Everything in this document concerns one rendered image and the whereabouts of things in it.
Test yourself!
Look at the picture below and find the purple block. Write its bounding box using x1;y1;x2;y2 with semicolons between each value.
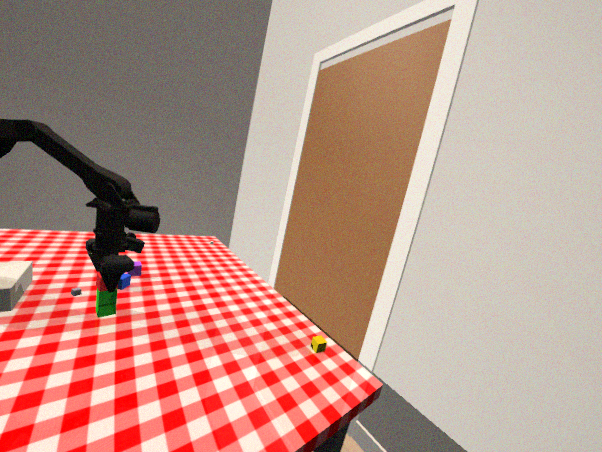
126;261;142;277

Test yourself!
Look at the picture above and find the blue block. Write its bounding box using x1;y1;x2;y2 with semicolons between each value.
118;274;131;290

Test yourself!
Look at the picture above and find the small yellow block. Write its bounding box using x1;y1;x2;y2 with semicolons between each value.
311;335;328;353

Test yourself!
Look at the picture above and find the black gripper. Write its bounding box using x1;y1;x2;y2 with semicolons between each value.
86;227;135;293

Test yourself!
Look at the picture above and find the green block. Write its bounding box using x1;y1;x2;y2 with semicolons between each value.
95;300;117;318
96;288;117;305

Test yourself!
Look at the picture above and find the red block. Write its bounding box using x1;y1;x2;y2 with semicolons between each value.
96;272;118;292

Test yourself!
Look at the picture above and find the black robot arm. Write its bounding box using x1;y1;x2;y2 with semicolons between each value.
0;119;160;253

